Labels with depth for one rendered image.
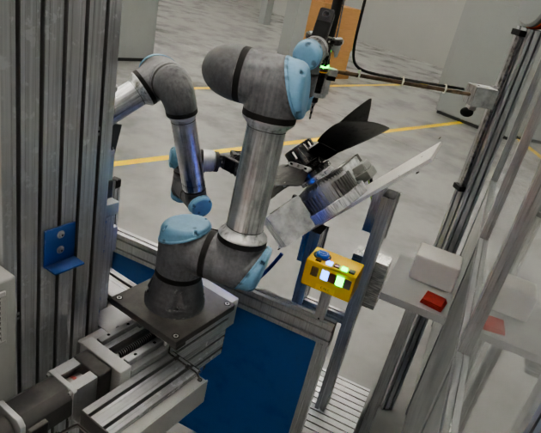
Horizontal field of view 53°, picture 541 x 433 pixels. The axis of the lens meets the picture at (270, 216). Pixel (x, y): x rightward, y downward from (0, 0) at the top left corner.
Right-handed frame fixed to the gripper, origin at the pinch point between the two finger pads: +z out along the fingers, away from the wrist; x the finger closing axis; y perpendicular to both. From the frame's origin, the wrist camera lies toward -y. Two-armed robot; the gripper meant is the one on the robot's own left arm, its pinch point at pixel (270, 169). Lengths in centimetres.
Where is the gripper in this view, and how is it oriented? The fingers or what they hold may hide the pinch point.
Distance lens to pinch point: 193.6
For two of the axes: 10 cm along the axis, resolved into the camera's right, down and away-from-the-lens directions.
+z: 9.5, 0.8, 2.9
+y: -2.4, -3.7, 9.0
